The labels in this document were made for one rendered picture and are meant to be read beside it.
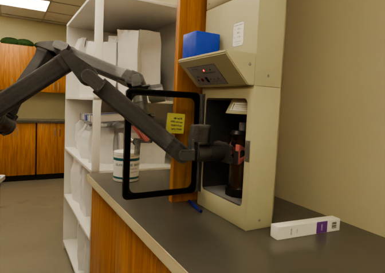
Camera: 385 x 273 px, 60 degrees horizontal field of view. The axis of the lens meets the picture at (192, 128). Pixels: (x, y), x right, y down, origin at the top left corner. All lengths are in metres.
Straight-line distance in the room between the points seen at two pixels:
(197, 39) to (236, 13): 0.16
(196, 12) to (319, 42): 0.52
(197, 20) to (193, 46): 0.23
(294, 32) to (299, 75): 0.20
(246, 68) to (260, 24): 0.15
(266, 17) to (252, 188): 0.55
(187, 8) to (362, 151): 0.85
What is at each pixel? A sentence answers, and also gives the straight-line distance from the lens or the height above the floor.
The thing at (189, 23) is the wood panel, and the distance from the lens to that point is 1.39.
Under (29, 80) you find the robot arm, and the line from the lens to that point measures 1.05.
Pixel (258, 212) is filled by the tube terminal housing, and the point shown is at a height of 1.00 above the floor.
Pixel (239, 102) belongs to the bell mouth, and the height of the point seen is 1.36.
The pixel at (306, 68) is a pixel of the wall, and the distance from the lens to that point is 1.51.
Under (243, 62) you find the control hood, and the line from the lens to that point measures 1.05.
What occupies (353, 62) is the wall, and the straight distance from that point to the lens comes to 1.38.
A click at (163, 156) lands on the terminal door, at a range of 1.26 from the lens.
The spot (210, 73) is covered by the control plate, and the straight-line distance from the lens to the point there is 1.16.
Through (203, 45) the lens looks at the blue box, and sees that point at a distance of 1.21.
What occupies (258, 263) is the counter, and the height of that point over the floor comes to 0.94.
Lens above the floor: 1.34
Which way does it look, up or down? 4 degrees down
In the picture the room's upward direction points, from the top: 3 degrees clockwise
